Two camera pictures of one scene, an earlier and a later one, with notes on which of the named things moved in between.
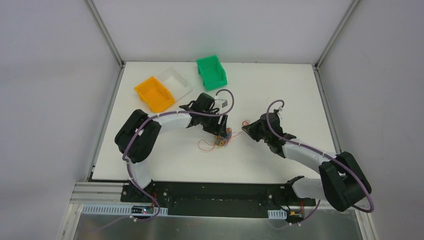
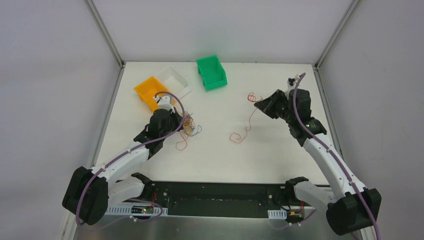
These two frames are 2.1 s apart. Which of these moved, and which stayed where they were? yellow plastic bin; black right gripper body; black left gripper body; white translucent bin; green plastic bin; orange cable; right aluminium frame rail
Moved: orange cable; black right gripper body; black left gripper body
Stayed: yellow plastic bin; right aluminium frame rail; white translucent bin; green plastic bin
